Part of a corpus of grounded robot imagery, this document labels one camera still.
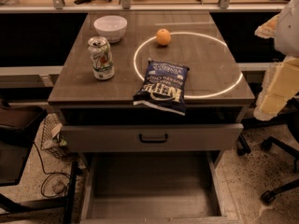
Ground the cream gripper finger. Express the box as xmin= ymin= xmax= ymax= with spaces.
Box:
xmin=254 ymin=15 xmax=278 ymax=39
xmin=253 ymin=57 xmax=299 ymax=121

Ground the wire mesh basket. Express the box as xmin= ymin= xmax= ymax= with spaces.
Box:
xmin=40 ymin=113 xmax=70 ymax=159

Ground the top drawer with black handle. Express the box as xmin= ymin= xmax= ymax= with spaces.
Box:
xmin=61 ymin=123 xmax=243 ymax=152

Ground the open middle drawer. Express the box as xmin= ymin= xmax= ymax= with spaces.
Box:
xmin=80 ymin=152 xmax=241 ymax=224

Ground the green white soda can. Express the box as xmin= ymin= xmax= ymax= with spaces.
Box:
xmin=88 ymin=36 xmax=114 ymax=80

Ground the white ceramic bowl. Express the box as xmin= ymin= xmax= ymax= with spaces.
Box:
xmin=93 ymin=15 xmax=127 ymax=43

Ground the black cable on floor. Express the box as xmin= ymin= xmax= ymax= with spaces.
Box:
xmin=32 ymin=142 xmax=73 ymax=199

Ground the orange fruit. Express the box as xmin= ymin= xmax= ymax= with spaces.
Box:
xmin=156 ymin=29 xmax=171 ymax=46

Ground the blue potato chip bag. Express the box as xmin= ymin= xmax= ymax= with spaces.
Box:
xmin=133 ymin=60 xmax=189 ymax=116

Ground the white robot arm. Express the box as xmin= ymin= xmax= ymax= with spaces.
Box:
xmin=253 ymin=0 xmax=299 ymax=121

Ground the grey drawer cabinet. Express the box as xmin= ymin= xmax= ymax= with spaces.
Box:
xmin=49 ymin=11 xmax=253 ymax=224

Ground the dark chair at left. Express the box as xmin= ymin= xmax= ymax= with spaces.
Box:
xmin=0 ymin=99 xmax=79 ymax=224

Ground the black office chair base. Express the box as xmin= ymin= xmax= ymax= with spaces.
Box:
xmin=236 ymin=109 xmax=299 ymax=205

